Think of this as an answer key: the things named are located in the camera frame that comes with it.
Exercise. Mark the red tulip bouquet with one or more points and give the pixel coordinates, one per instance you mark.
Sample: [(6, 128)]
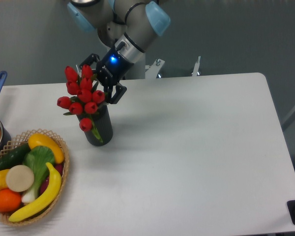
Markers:
[(85, 97)]

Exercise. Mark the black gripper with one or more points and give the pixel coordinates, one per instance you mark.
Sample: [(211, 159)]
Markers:
[(109, 72)]

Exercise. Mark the green cucumber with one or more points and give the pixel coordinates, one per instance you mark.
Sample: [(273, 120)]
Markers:
[(14, 157)]

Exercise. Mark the yellow squash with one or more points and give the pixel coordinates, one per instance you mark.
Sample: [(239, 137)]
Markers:
[(38, 139)]

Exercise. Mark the yellow banana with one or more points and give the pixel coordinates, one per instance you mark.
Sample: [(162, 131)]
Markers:
[(42, 201)]

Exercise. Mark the dark grey ribbed vase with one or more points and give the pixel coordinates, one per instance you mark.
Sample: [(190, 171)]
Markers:
[(102, 131)]

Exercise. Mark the purple eggplant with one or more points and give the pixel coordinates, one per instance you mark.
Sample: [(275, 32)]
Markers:
[(44, 185)]

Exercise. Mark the beige round disc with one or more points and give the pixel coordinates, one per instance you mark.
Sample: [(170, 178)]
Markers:
[(19, 178)]

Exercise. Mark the orange fruit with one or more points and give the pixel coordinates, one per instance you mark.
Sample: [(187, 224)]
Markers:
[(9, 200)]

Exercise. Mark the woven wicker basket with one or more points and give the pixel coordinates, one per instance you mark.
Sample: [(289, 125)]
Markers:
[(21, 139)]

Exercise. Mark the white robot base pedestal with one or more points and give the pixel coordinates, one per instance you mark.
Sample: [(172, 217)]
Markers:
[(117, 21)]

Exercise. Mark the green bok choy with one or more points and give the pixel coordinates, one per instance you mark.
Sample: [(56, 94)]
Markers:
[(36, 160)]

